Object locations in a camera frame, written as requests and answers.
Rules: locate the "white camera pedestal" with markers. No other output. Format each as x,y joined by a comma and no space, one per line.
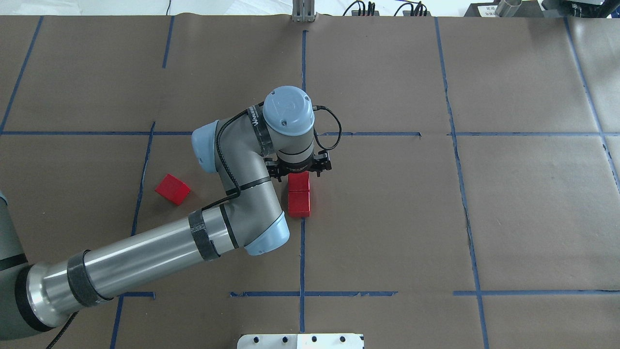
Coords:
302,341

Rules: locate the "brown paper mat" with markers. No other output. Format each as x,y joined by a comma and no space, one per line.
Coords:
473,201

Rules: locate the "aluminium frame post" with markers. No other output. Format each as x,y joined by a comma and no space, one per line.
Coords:
303,11

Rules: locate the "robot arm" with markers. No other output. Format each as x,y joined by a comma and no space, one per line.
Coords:
269,140

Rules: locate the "red block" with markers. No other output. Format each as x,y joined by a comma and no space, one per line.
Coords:
299,203
173,189
299,182

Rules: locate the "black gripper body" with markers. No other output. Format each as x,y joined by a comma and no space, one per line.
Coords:
296,167

